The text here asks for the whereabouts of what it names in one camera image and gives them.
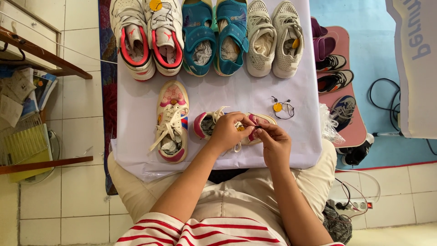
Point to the person's right hand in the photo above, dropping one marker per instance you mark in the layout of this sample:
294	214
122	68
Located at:
277	147

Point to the person's left hand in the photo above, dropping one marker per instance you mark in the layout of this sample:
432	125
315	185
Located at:
227	131

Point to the pink cream child sneaker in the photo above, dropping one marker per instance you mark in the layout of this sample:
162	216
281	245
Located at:
264	119
172	119

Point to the clear plastic bag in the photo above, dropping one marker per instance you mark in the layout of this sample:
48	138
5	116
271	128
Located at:
329	128

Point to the beige trousers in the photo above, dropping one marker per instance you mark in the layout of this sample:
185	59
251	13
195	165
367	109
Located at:
239	194

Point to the blue white sneaker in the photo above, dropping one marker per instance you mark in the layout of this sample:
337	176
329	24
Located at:
343	111

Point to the cream mesh sneaker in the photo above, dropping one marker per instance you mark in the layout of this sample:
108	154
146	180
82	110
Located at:
261	58
285	65

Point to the pink mat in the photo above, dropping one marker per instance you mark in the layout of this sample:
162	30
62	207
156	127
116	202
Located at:
355	112

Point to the black white orange sneaker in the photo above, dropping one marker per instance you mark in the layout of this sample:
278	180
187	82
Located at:
331	63
336	82

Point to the white power strip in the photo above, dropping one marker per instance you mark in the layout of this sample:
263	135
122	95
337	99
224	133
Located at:
356	205

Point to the teal child sandal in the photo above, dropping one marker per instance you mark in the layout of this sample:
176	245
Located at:
198	34
232	32

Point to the grey patterned bag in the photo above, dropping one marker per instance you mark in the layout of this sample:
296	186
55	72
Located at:
338	227

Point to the red white striped shirt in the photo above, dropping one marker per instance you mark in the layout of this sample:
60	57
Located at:
211	232

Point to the white marker pen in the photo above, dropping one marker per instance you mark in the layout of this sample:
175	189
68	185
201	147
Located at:
387	134

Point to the white red high-top sneaker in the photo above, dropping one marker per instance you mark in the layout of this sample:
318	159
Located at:
169	24
131	20

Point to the dark purple shoe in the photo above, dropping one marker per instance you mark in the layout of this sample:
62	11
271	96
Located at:
316	29

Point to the red blue patterned cloth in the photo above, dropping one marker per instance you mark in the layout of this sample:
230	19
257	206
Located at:
108	85

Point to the blue floor mat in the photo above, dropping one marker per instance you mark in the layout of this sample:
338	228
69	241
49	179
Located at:
368	41

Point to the white printed banner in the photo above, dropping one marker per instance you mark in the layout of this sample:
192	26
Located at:
416	75

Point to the brown wooden plank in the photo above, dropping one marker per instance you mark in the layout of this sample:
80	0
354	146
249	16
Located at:
47	164

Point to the yellow book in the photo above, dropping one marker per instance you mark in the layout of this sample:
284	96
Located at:
29	147

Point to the heap of papers and magazines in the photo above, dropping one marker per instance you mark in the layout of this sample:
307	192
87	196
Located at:
24	92

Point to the wooden shelf with white drawer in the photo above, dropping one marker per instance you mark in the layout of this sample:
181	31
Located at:
30	37

